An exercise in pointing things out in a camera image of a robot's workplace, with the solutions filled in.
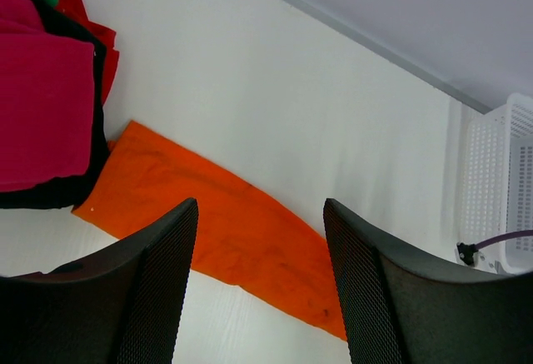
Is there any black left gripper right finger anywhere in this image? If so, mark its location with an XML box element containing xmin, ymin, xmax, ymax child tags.
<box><xmin>323</xmin><ymin>198</ymin><xmax>532</xmax><ymax>363</ymax></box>

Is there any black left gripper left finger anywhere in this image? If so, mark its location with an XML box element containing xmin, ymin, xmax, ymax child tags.
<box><xmin>1</xmin><ymin>198</ymin><xmax>198</xmax><ymax>363</ymax></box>

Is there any orange t shirt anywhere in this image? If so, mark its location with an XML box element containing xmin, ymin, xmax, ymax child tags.
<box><xmin>73</xmin><ymin>122</ymin><xmax>346</xmax><ymax>338</ymax></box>

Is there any black folded t shirt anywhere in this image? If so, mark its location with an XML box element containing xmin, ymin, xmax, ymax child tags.
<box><xmin>1</xmin><ymin>0</ymin><xmax>110</xmax><ymax>209</ymax></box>

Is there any white plastic basket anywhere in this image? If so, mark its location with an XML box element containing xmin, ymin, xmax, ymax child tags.
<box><xmin>458</xmin><ymin>93</ymin><xmax>532</xmax><ymax>274</ymax></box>

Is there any pink folded t shirt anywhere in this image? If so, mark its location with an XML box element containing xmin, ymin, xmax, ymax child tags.
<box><xmin>1</xmin><ymin>0</ymin><xmax>95</xmax><ymax>192</ymax></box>

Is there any red folded t shirt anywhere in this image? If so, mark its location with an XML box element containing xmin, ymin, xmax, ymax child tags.
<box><xmin>54</xmin><ymin>0</ymin><xmax>120</xmax><ymax>103</ymax></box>

